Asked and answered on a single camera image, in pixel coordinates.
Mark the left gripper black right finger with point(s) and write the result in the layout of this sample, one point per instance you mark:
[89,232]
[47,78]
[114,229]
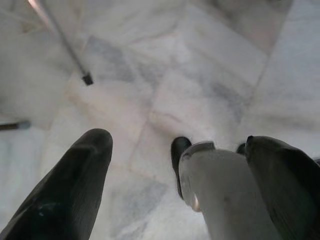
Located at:
[295,195]

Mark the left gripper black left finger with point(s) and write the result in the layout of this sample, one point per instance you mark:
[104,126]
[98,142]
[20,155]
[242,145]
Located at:
[62,195]

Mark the silver metal clothes rack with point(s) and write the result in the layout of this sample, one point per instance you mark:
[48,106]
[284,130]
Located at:
[87,79]

